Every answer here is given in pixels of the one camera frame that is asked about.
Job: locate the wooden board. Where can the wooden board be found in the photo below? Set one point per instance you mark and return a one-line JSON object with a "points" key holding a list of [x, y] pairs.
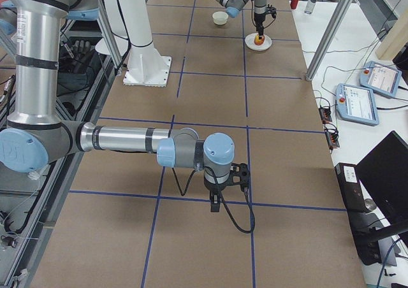
{"points": [[395, 39]]}

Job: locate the black monitor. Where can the black monitor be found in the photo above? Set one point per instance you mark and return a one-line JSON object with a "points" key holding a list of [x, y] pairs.
{"points": [[383, 172]]}

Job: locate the white plate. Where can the white plate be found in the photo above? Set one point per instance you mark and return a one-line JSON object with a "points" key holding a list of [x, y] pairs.
{"points": [[249, 42]]}

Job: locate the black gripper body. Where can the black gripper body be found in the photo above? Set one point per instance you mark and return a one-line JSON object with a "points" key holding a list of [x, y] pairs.
{"points": [[215, 187], [259, 18]]}

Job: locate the far black orange adapter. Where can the far black orange adapter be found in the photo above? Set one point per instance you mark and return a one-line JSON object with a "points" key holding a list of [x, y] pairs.
{"points": [[325, 111]]}

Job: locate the aluminium frame post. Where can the aluminium frame post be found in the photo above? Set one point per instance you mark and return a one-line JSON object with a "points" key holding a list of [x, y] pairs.
{"points": [[329, 34]]}

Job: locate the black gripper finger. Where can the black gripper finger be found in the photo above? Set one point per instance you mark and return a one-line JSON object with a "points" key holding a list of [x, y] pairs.
{"points": [[215, 201], [260, 30]]}

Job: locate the blue teach pendant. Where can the blue teach pendant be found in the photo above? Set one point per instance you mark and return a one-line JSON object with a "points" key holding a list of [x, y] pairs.
{"points": [[382, 79], [356, 104]]}

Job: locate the black computer box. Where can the black computer box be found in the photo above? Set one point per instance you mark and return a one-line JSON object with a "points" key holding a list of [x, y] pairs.
{"points": [[361, 219]]}

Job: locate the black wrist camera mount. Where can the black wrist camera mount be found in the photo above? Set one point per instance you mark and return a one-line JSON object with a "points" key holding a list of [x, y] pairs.
{"points": [[240, 175]]}

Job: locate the white bowl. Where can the white bowl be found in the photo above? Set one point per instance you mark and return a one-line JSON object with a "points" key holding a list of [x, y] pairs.
{"points": [[220, 17]]}

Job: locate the near black orange adapter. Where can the near black orange adapter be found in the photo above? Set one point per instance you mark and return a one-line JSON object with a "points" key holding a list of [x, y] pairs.
{"points": [[332, 136]]}

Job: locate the black orange adapter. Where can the black orange adapter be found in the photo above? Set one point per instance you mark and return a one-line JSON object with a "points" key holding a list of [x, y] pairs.
{"points": [[325, 111], [332, 136]]}

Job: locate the white camera stand pedestal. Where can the white camera stand pedestal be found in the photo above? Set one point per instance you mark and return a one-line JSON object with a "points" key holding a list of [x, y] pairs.
{"points": [[145, 65]]}

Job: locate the far blue teach pendant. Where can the far blue teach pendant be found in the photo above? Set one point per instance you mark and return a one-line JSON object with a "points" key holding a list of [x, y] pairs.
{"points": [[382, 79]]}

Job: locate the red yellow apple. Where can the red yellow apple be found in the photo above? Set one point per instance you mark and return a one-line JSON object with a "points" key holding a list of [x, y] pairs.
{"points": [[259, 40]]}

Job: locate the near blue teach pendant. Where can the near blue teach pendant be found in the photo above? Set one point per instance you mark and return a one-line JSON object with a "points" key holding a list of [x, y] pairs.
{"points": [[356, 104]]}

